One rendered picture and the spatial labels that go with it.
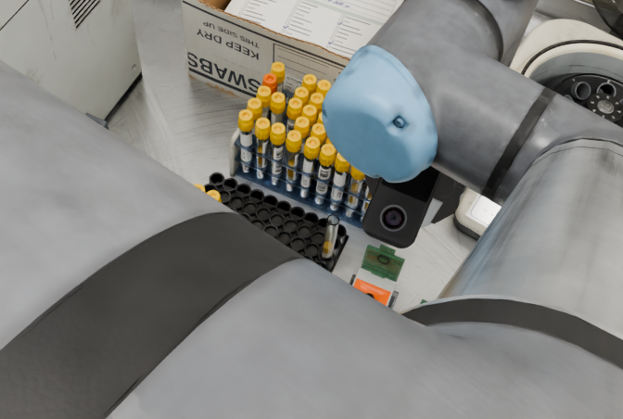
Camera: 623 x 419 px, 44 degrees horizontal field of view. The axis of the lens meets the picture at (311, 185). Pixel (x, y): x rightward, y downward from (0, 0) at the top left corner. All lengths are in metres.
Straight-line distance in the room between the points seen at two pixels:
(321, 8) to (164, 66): 0.22
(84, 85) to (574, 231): 0.72
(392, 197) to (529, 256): 0.40
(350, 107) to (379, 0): 0.60
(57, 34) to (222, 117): 0.25
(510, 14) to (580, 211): 0.25
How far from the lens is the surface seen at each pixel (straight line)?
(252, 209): 0.88
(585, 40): 0.98
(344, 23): 1.00
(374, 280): 0.79
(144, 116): 0.98
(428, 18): 0.48
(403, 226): 0.63
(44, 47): 0.82
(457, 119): 0.45
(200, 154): 0.95
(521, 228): 0.26
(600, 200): 0.31
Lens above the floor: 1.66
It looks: 58 degrees down
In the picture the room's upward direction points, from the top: 8 degrees clockwise
